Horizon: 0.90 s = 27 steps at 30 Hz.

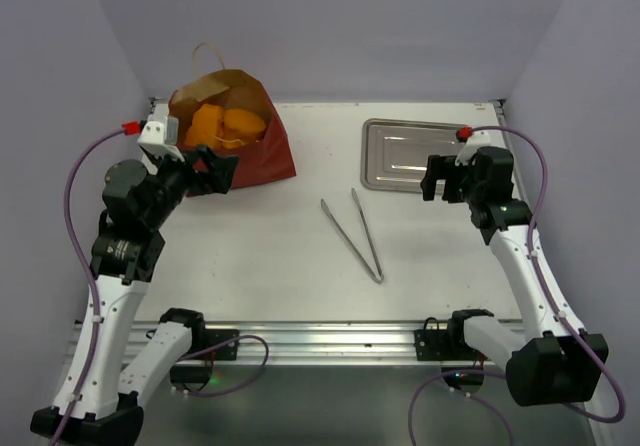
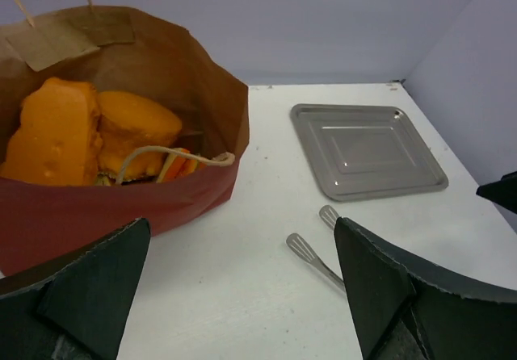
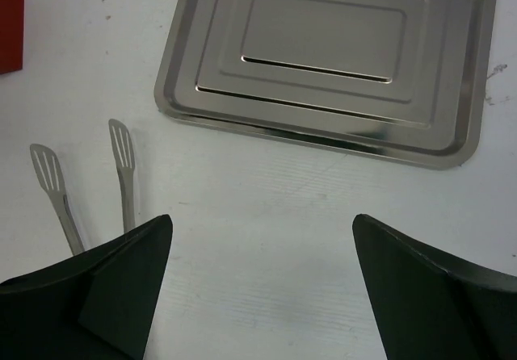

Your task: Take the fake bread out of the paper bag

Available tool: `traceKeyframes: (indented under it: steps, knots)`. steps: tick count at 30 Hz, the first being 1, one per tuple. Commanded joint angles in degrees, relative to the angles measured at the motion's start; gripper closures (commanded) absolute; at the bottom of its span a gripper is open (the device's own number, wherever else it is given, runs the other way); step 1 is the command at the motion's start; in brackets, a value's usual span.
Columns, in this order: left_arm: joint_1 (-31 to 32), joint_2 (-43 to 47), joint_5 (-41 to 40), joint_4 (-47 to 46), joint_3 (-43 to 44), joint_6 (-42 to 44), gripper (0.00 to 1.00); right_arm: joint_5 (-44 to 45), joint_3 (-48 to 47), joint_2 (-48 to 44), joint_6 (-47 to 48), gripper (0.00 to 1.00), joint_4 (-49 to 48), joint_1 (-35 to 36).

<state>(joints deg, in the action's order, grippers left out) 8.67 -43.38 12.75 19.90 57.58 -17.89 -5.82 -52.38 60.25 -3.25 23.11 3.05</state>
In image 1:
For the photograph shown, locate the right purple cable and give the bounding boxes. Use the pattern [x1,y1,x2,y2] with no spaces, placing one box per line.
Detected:
[408,124,627,446]

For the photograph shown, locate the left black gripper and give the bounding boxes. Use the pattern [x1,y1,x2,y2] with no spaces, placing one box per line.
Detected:
[143,141,238,227]

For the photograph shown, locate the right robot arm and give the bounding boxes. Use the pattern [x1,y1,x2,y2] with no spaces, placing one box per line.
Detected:
[420,146,609,406]

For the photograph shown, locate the oval fake bread loaf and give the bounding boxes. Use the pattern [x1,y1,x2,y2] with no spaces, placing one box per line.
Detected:
[221,109,267,149]

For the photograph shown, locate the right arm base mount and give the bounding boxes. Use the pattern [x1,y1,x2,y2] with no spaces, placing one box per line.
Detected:
[413,317,486,393]

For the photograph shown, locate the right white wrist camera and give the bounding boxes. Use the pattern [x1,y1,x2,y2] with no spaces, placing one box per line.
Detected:
[455,126,491,166]

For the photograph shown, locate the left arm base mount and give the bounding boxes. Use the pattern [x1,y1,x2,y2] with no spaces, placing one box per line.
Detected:
[147,328,241,397]

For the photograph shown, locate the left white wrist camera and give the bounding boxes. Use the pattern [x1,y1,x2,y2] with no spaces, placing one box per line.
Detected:
[137,116,185,162]

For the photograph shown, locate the aluminium mounting rail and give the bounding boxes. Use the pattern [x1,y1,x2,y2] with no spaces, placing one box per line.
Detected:
[64,319,596,367]

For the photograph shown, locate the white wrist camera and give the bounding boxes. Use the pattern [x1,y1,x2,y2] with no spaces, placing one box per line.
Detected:
[455,126,491,166]
[137,116,185,162]

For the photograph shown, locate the metal tongs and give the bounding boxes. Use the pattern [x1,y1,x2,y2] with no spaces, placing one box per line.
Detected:
[319,187,386,285]

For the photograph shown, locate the red paper bag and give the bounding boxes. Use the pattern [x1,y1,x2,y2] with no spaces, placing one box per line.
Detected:
[168,42,297,189]

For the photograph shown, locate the metal tray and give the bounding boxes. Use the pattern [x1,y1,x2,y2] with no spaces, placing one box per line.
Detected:
[360,118,462,193]

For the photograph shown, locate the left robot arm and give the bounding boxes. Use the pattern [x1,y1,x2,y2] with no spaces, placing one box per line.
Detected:
[30,146,239,445]

